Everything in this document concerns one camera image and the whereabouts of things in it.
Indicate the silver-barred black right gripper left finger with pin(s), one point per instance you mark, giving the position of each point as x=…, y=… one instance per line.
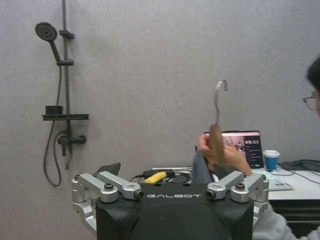
x=107, y=186

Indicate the silver-barred black right gripper right finger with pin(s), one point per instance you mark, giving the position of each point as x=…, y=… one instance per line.
x=245, y=187

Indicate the grey-blue garment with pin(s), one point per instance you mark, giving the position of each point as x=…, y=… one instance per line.
x=200, y=171

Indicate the wooden hanger with metal hook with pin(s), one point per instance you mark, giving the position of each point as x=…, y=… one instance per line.
x=216, y=142

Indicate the pale printed booklet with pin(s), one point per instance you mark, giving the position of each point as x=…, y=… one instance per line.
x=281, y=185

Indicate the open laptop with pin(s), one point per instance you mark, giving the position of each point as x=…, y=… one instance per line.
x=251, y=150

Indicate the blue paper cup white lid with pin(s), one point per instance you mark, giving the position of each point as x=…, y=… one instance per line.
x=272, y=160

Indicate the yellow oblong object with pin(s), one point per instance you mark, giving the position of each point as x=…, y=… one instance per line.
x=155, y=176

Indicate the person's pale-sleeved arm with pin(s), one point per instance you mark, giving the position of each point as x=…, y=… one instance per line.
x=277, y=228

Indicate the black shower mixer tap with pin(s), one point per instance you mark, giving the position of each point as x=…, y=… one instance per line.
x=72, y=140

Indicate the dark desk front panel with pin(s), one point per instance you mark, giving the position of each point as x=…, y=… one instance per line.
x=297, y=212

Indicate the black shower shelf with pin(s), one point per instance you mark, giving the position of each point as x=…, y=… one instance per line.
x=65, y=117

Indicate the small black box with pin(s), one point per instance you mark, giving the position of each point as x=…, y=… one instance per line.
x=53, y=110

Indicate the thin-framed glasses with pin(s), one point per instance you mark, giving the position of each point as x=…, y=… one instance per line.
x=310, y=102

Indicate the person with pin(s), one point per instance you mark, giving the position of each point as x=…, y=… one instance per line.
x=315, y=77

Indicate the black round shower head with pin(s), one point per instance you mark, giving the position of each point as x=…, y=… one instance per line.
x=46, y=32

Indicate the dark shower rail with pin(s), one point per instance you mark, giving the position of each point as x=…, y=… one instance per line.
x=66, y=82

